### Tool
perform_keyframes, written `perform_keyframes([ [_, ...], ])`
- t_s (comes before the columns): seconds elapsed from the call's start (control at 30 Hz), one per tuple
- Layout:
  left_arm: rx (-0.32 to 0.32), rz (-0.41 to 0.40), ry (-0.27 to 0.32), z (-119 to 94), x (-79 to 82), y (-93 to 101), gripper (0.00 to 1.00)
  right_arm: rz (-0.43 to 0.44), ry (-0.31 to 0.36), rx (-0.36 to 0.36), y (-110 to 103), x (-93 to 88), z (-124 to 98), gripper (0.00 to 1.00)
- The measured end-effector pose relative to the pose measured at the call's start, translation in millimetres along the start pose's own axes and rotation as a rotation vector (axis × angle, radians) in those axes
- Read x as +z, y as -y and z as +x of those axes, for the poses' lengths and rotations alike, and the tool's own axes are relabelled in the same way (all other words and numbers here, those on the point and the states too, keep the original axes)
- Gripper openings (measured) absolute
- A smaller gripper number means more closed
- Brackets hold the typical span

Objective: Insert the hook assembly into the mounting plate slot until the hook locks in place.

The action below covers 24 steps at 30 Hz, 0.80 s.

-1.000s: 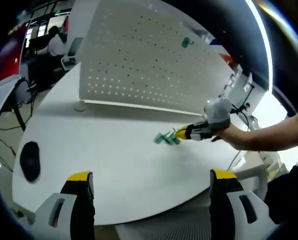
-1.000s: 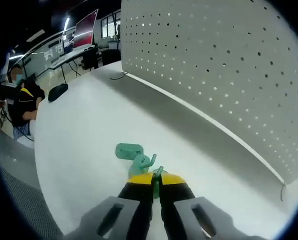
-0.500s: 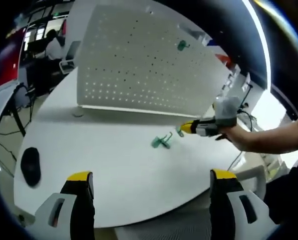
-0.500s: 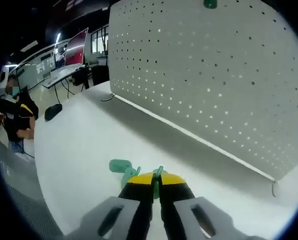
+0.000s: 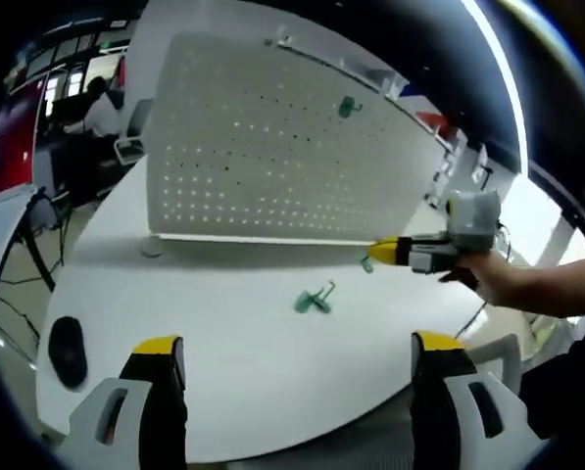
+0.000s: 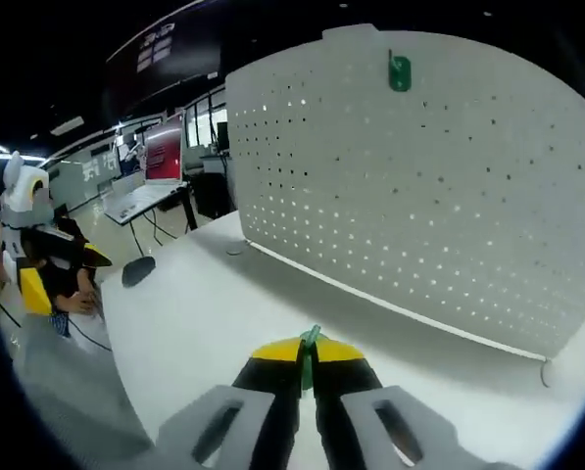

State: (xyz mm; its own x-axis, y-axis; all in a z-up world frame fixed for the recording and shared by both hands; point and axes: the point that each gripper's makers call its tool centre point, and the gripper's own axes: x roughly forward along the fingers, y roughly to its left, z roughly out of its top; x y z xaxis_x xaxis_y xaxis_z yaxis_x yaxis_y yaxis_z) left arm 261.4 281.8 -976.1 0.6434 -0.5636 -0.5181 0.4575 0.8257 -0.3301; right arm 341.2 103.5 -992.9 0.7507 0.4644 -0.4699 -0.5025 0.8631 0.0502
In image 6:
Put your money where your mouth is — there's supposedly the white perforated mounting plate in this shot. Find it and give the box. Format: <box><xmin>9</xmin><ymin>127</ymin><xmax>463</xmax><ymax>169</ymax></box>
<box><xmin>224</xmin><ymin>23</ymin><xmax>585</xmax><ymax>389</ymax></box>

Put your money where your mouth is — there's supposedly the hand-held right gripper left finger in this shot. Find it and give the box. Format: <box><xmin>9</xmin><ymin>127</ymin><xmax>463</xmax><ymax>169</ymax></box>
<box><xmin>154</xmin><ymin>336</ymin><xmax>305</xmax><ymax>470</ymax></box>

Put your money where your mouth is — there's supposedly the green hook assembly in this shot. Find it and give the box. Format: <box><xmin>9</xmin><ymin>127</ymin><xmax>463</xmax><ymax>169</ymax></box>
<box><xmin>299</xmin><ymin>324</ymin><xmax>323</xmax><ymax>393</ymax></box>
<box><xmin>386</xmin><ymin>48</ymin><xmax>413</xmax><ymax>93</ymax></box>

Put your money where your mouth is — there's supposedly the black computer mouse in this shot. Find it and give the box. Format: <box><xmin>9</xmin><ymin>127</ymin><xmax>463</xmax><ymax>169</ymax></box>
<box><xmin>121</xmin><ymin>257</ymin><xmax>157</xmax><ymax>288</ymax></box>

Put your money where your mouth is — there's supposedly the black-legged side table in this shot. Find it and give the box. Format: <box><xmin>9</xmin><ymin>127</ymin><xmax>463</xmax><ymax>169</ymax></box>
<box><xmin>127</xmin><ymin>193</ymin><xmax>201</xmax><ymax>261</ymax></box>

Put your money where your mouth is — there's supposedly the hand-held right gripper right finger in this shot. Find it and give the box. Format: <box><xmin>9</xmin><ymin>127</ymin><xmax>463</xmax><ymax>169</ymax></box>
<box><xmin>313</xmin><ymin>336</ymin><xmax>475</xmax><ymax>470</ymax></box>

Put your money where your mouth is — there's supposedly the large dark display screen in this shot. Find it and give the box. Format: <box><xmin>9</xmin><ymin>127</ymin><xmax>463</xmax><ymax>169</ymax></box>
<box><xmin>104</xmin><ymin>3</ymin><xmax>223</xmax><ymax>118</ymax></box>

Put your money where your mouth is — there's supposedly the black cable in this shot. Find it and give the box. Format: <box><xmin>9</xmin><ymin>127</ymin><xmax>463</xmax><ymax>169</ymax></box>
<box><xmin>0</xmin><ymin>288</ymin><xmax>113</xmax><ymax>354</ymax></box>

